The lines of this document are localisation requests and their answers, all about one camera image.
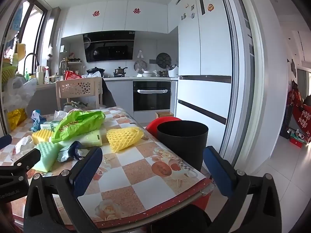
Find black range hood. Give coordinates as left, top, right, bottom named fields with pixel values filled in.
left=83, top=31, right=135, bottom=63

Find dark blue crumpled bag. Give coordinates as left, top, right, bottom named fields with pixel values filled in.
left=57, top=141, right=86, bottom=162

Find light green tissue pack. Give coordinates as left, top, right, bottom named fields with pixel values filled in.
left=72, top=130, right=103, bottom=147

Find group of fridge magnets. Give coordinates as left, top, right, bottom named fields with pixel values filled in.
left=181, top=0, right=220, bottom=21

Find checkered floral tablecloth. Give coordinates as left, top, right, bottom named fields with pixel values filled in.
left=0, top=106, right=215, bottom=231

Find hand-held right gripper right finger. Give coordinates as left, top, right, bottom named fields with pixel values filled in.
left=203, top=146, right=282, bottom=233

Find black wok with lid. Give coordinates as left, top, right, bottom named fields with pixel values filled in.
left=86, top=66, right=106, bottom=75

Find green plastic bag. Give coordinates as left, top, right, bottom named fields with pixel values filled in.
left=51, top=110, right=106, bottom=143

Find red plastic basket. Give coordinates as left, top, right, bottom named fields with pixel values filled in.
left=64, top=70, right=82, bottom=80

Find yellow ridged foam pad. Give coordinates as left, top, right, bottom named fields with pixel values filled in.
left=32, top=129, right=52, bottom=146

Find black built-in oven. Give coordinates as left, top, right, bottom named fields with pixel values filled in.
left=133, top=81, right=171, bottom=112

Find round metal steamer rack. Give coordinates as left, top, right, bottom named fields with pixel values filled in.
left=134, top=60, right=148, bottom=73

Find white refrigerator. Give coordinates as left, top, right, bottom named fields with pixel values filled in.
left=175, top=0, right=233, bottom=138

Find white wall cabinets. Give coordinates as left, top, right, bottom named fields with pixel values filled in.
left=62, top=1, right=179, bottom=38

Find metal pot with handle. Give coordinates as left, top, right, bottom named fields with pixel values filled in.
left=113, top=66, right=128, bottom=77

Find beige plastic cart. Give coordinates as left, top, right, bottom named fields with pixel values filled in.
left=56, top=77, right=103, bottom=110

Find green and white packet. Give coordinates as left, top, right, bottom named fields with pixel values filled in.
left=40, top=121, right=59, bottom=132

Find yellow foam fruit net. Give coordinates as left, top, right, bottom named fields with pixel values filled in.
left=106, top=127, right=144, bottom=153

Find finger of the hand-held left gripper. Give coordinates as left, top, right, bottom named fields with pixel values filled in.
left=0, top=134, right=12, bottom=149
left=0, top=148, right=41, bottom=176

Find black kitchen faucet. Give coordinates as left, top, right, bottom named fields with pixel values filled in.
left=24, top=53, right=40, bottom=76

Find gold foil bag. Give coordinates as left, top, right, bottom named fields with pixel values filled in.
left=7, top=108, right=28, bottom=131

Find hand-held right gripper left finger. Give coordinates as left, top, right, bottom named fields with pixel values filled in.
left=23, top=147, right=103, bottom=233

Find blue and white plastic bag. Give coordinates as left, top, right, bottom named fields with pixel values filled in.
left=31, top=110, right=46, bottom=131

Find white crumpled tissue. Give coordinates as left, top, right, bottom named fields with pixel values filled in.
left=15, top=136, right=34, bottom=154
left=54, top=110, right=69, bottom=121

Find black round multi-cup pan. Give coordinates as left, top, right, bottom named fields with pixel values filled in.
left=156, top=53, right=172, bottom=67

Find white sliding door frame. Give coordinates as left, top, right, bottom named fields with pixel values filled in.
left=217, top=0, right=266, bottom=167

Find red round stool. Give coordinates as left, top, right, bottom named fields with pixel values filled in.
left=145, top=117, right=183, bottom=137

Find black trash bin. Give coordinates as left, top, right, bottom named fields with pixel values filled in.
left=157, top=121, right=209, bottom=173

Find clear plastic bag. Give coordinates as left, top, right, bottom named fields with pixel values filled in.
left=2, top=76, right=37, bottom=110

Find cardboard box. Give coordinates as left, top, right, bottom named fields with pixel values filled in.
left=155, top=111, right=174, bottom=119

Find green ridged foam pad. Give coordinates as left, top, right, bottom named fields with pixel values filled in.
left=32, top=142, right=62, bottom=172

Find black hanging bag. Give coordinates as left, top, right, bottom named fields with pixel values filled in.
left=101, top=78, right=117, bottom=108

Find yellow plastic basket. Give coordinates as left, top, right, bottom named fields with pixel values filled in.
left=1, top=63, right=18, bottom=83

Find red banner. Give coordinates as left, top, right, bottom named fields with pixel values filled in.
left=291, top=95, right=311, bottom=144

